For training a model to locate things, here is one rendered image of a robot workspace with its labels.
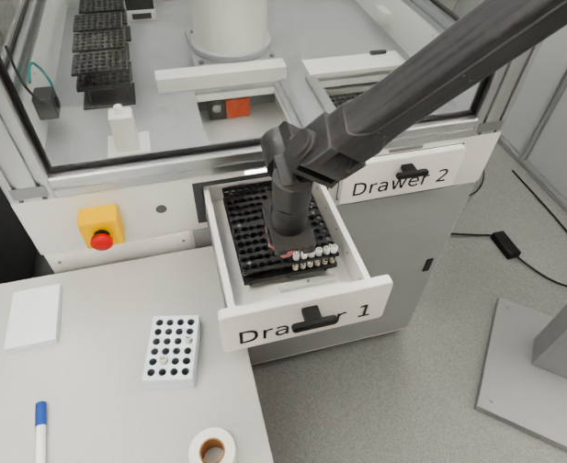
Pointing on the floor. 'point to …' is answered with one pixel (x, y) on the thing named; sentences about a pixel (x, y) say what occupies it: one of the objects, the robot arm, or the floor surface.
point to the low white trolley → (112, 370)
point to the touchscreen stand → (541, 371)
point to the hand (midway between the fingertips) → (285, 254)
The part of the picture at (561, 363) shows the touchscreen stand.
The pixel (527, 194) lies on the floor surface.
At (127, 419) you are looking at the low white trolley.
